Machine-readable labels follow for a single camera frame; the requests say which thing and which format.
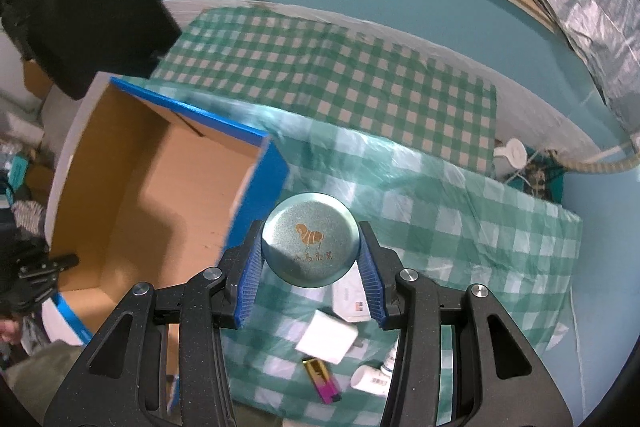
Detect round green tin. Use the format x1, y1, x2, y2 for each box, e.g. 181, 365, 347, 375
261, 192, 362, 289

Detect white wall plug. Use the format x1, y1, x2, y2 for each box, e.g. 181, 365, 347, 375
494, 138, 528, 180

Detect white charger with label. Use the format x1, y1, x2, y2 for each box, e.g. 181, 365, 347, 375
332, 264, 373, 324

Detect person's left hand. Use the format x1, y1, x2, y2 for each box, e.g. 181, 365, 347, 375
0, 318, 22, 344

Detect green checkered fabric cloth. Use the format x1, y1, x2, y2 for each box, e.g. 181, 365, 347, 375
150, 4, 499, 180

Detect yellow and purple lighter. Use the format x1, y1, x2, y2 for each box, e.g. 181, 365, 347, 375
301, 357, 342, 405

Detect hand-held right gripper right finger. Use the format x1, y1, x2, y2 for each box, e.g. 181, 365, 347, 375
357, 222, 573, 427

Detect striped hose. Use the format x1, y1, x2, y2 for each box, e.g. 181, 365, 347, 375
565, 151, 640, 178

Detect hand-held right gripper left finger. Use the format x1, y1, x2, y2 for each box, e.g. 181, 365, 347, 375
44, 219, 263, 427

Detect plain brown cardboard box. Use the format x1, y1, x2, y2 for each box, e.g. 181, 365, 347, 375
22, 59, 56, 100

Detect blue-edged cardboard box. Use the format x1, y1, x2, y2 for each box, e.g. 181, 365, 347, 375
44, 76, 290, 413

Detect person's green trousers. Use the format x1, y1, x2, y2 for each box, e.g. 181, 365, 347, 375
0, 341, 93, 427

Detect small white bottle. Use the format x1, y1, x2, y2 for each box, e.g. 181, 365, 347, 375
382, 337, 401, 375

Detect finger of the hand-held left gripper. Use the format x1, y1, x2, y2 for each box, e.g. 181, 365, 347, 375
20, 253, 80, 282

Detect green checkered plastic sheet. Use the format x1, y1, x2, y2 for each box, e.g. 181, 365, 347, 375
220, 99, 583, 418

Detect white square power plug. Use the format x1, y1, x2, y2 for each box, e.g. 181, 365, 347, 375
296, 309, 358, 365

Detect white pill bottle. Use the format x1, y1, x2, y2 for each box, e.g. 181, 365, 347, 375
350, 364, 391, 398

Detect teal box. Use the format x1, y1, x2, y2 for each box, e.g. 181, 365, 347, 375
9, 154, 31, 188

